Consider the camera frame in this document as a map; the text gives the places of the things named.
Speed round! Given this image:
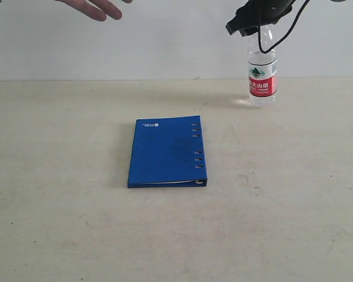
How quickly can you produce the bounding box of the person's bare hand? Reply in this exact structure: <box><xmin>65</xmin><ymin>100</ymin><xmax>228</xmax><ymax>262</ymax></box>
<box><xmin>58</xmin><ymin>0</ymin><xmax>122</xmax><ymax>22</ymax></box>

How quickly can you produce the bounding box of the clear water bottle red cap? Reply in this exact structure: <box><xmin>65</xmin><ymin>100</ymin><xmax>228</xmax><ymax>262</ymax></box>
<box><xmin>247</xmin><ymin>25</ymin><xmax>277</xmax><ymax>107</ymax></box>

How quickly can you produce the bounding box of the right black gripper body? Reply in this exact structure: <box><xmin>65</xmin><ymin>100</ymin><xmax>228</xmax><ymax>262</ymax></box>
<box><xmin>225</xmin><ymin>0</ymin><xmax>294</xmax><ymax>37</ymax></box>

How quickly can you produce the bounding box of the blue ring binder notebook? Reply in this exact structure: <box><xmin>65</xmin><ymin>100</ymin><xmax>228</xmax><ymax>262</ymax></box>
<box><xmin>127</xmin><ymin>115</ymin><xmax>208</xmax><ymax>189</ymax></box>

